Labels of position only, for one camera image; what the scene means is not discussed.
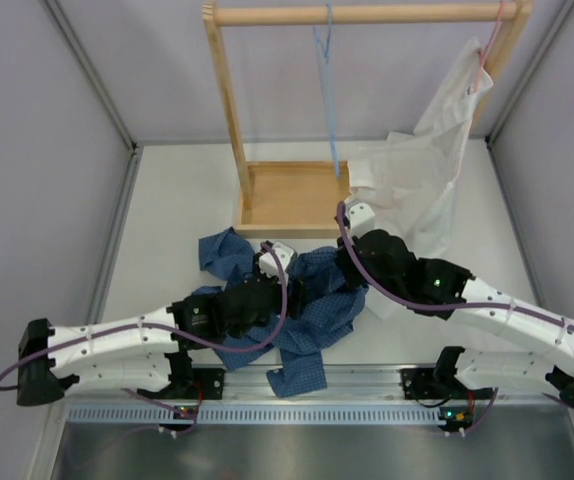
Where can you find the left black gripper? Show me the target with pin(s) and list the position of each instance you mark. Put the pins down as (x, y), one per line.
(276, 284)

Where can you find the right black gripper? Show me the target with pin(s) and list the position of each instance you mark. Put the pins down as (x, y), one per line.
(351, 280)

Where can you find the blue wire hanger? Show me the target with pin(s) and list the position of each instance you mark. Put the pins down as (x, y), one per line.
(322, 50)

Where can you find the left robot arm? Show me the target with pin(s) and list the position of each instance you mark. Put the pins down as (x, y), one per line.
(149, 354)

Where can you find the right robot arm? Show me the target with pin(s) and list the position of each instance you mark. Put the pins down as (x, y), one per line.
(436, 288)

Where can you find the white shirt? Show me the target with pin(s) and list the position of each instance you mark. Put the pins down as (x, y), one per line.
(409, 181)

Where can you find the wooden clothes rack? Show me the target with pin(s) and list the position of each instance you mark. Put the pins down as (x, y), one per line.
(296, 199)

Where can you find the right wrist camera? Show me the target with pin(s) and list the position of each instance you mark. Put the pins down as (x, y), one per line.
(359, 218)

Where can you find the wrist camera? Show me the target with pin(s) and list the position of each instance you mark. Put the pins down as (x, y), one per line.
(359, 218)
(274, 256)

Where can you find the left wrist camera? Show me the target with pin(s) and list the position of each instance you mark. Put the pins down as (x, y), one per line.
(274, 256)

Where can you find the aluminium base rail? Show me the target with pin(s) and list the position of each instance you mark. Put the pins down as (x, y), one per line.
(341, 382)

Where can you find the grey slotted cable duct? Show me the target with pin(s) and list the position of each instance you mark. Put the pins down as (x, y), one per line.
(212, 414)

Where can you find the pink wire hanger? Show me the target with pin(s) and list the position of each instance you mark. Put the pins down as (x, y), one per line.
(487, 45)

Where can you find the right aluminium frame post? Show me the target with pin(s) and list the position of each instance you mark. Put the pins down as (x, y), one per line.
(561, 14)

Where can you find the aluminium frame post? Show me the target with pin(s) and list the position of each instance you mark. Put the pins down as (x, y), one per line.
(63, 25)
(561, 14)

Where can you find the left aluminium frame post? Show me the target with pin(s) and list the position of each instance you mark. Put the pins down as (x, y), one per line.
(63, 25)

